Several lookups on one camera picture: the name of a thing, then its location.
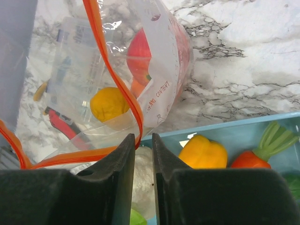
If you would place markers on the clear zip bag orange zipper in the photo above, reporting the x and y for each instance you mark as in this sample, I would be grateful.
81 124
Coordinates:
34 143

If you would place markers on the red utility knife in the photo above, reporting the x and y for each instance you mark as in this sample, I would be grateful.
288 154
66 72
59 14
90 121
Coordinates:
67 127

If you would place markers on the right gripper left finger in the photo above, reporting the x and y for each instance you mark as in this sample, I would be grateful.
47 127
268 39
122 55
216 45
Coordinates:
98 195

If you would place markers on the white cauliflower toy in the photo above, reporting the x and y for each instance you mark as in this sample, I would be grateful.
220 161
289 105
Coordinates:
143 193

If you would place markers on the yellow lemon toy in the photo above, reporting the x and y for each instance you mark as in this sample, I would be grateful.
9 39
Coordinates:
108 103

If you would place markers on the green chili pepper toy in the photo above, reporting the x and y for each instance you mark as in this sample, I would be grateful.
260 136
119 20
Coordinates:
293 181

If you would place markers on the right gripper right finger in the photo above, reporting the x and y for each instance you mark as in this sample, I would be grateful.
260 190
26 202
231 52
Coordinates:
186 196

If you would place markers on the blue plastic basket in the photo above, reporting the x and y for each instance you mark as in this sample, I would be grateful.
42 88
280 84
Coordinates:
237 137

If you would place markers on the red apple toy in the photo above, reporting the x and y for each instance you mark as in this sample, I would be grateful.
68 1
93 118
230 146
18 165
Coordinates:
139 55

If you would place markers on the orange carrot toy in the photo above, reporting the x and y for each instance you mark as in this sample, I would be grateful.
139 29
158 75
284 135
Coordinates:
274 140

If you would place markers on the yellow handled tool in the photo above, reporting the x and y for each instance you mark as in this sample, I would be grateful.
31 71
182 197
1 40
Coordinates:
40 91

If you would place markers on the orange bell pepper toy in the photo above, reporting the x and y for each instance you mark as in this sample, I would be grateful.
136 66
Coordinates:
201 153

